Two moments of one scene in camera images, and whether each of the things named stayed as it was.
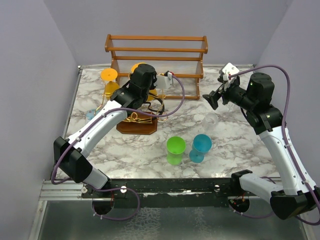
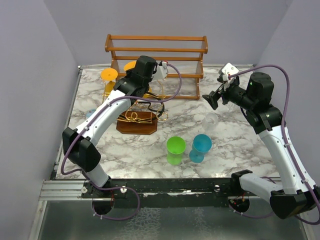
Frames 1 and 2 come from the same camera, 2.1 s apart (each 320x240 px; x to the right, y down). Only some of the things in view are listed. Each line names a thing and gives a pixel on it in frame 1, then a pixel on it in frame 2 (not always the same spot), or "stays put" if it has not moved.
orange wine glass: (110, 74) stays put
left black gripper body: (153, 86) → (150, 79)
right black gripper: (213, 96) stays put
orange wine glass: (152, 92) → (129, 65)
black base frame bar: (206, 192) stays put
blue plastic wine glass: (201, 143) stays put
